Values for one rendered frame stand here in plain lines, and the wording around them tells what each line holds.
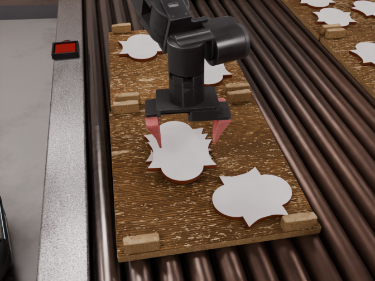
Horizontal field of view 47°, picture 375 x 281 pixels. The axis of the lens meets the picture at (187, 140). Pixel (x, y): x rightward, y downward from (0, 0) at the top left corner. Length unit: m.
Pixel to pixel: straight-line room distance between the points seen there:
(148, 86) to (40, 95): 1.86
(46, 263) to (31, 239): 1.26
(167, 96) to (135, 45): 0.57
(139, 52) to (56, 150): 0.41
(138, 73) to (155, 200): 0.46
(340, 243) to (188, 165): 0.30
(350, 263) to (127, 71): 0.73
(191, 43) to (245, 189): 0.30
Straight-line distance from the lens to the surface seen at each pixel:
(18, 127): 2.67
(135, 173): 0.85
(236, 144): 0.92
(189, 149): 0.85
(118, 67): 1.19
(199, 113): 0.69
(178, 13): 0.67
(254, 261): 0.74
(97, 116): 1.04
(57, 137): 1.00
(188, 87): 0.67
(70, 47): 1.34
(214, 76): 1.12
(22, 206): 2.18
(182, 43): 0.64
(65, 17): 1.58
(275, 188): 0.82
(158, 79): 1.12
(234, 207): 0.77
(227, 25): 0.70
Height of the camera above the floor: 1.52
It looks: 40 degrees down
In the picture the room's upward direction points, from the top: straight up
